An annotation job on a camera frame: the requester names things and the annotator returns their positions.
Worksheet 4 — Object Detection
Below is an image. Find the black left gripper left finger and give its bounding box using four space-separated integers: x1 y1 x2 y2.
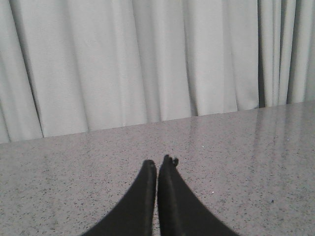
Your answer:
85 160 157 236

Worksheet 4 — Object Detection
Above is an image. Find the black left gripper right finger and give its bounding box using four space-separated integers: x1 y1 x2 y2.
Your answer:
157 155 237 236

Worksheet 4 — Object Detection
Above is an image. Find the white pleated curtain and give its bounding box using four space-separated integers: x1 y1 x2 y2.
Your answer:
0 0 315 143

